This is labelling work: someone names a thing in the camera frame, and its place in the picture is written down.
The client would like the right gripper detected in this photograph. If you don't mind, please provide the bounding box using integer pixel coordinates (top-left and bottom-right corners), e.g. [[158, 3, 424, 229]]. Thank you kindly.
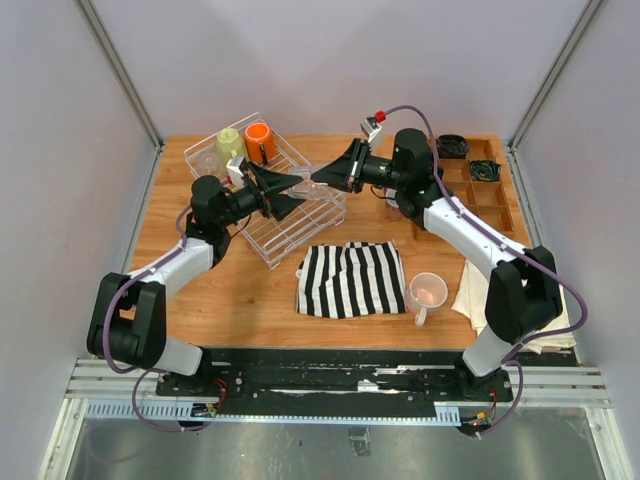
[[309, 140, 405, 196]]

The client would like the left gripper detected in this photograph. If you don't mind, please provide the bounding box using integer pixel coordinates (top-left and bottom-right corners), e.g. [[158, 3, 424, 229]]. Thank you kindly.
[[218, 162, 307, 228]]

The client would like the clear glass front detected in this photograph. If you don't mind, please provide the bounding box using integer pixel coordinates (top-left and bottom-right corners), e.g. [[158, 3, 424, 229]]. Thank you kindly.
[[286, 165, 334, 201]]

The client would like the clear glass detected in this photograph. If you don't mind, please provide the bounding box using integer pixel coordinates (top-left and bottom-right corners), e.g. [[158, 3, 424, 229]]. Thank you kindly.
[[286, 165, 334, 201], [195, 151, 220, 176]]

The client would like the orange mug black handle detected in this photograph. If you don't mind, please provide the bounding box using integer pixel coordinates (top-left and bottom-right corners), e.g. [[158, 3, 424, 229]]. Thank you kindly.
[[244, 122, 277, 165]]

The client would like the light green mug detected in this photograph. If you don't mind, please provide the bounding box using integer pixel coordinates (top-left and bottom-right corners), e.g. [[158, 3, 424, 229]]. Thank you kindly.
[[216, 127, 247, 166]]

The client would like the small pink mug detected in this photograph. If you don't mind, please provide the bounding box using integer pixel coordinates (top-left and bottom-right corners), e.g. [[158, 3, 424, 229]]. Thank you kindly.
[[384, 189, 402, 222]]

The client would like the large pink mug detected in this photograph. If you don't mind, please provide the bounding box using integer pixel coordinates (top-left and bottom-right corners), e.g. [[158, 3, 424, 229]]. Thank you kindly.
[[405, 272, 448, 327]]

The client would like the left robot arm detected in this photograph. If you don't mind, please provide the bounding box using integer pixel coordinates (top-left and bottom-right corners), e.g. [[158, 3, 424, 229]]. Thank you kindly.
[[87, 162, 303, 396]]

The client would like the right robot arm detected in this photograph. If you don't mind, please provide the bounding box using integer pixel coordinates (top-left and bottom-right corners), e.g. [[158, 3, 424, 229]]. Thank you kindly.
[[311, 128, 563, 400]]

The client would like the black white striped cloth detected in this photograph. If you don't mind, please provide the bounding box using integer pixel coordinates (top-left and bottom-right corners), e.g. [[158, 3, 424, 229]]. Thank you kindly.
[[295, 241, 407, 319]]

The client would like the black rolled sock top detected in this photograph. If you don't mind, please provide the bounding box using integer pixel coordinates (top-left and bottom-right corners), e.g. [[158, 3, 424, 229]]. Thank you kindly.
[[437, 134, 470, 159]]

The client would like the wooden compartment tray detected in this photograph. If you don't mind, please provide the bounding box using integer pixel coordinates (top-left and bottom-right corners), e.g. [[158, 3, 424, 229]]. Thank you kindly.
[[440, 136, 528, 243]]

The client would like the green patterned rolled sock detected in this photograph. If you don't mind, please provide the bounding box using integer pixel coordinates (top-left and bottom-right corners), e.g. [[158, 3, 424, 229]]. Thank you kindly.
[[469, 159, 501, 183]]

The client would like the cream folded cloth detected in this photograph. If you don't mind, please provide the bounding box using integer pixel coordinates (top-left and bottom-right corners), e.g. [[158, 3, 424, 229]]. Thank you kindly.
[[451, 260, 576, 354]]

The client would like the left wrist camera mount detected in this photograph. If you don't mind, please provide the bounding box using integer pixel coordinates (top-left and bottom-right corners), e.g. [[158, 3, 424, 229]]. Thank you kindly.
[[226, 155, 248, 188]]

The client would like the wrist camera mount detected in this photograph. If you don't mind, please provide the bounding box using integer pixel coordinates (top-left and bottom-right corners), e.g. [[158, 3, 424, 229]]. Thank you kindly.
[[226, 155, 248, 188], [360, 116, 382, 151]]

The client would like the white wire dish rack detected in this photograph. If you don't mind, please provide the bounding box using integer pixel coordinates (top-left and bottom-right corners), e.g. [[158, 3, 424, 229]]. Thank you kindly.
[[184, 113, 346, 269]]

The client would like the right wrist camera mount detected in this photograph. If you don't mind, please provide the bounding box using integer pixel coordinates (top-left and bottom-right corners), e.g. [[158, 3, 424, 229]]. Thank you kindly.
[[360, 116, 382, 151]]

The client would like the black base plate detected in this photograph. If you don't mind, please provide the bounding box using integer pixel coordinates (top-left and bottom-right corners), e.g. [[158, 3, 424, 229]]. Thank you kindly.
[[156, 348, 514, 420]]

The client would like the aluminium frame rail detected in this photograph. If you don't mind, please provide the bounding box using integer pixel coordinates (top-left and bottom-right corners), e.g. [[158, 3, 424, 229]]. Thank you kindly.
[[38, 348, 634, 479]]

